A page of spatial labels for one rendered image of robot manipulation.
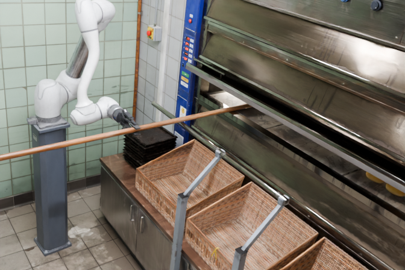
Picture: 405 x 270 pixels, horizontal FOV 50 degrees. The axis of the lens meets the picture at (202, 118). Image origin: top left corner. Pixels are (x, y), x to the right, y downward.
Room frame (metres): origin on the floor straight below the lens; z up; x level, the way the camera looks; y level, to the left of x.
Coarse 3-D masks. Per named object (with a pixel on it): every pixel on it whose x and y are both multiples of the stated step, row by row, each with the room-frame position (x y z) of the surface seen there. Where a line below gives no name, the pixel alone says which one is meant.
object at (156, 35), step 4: (148, 28) 3.30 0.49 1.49; (152, 28) 3.25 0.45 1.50; (156, 28) 3.25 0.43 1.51; (160, 28) 3.27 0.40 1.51; (152, 32) 3.25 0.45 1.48; (156, 32) 3.25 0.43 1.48; (160, 32) 3.27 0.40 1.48; (148, 36) 3.29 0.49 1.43; (152, 36) 3.24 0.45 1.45; (156, 36) 3.25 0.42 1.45; (160, 36) 3.28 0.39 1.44; (152, 40) 3.25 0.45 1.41; (156, 40) 3.26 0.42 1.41
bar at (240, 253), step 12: (192, 132) 2.27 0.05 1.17; (216, 156) 2.07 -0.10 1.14; (228, 156) 2.03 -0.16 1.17; (240, 168) 1.93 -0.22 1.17; (276, 192) 1.74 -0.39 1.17; (180, 204) 1.92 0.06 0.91; (180, 216) 1.92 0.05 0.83; (180, 228) 1.93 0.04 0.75; (264, 228) 1.64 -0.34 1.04; (180, 240) 1.93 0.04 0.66; (252, 240) 1.60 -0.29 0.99; (180, 252) 1.94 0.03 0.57; (240, 252) 1.56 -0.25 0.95; (240, 264) 1.55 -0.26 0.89
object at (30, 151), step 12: (228, 108) 2.60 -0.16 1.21; (240, 108) 2.66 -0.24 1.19; (168, 120) 2.31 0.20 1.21; (180, 120) 2.35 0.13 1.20; (108, 132) 2.08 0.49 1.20; (120, 132) 2.10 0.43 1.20; (132, 132) 2.15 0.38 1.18; (60, 144) 1.90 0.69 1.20; (72, 144) 1.93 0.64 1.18; (0, 156) 1.72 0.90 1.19; (12, 156) 1.75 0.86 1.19
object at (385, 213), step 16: (208, 96) 2.83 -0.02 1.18; (256, 128) 2.40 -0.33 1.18; (272, 144) 2.28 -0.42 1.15; (288, 144) 2.25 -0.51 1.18; (304, 160) 2.09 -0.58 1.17; (336, 176) 1.95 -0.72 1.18; (352, 192) 1.84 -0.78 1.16; (368, 192) 1.83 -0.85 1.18; (384, 208) 1.71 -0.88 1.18; (400, 224) 1.64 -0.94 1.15
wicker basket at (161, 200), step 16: (192, 144) 2.79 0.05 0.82; (160, 160) 2.62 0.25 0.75; (176, 160) 2.71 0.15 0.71; (192, 160) 2.73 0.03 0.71; (208, 160) 2.63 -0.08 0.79; (224, 160) 2.55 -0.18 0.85; (144, 176) 2.42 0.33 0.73; (160, 176) 2.63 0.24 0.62; (176, 176) 2.69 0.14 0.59; (192, 176) 2.68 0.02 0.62; (208, 176) 2.58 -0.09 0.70; (224, 176) 2.48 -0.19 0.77; (240, 176) 2.40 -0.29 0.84; (144, 192) 2.42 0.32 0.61; (160, 192) 2.27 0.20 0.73; (176, 192) 2.49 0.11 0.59; (192, 192) 2.52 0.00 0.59; (208, 192) 2.52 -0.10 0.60; (224, 192) 2.29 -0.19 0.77; (160, 208) 2.25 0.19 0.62; (176, 208) 2.13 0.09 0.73; (192, 208) 2.13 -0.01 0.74
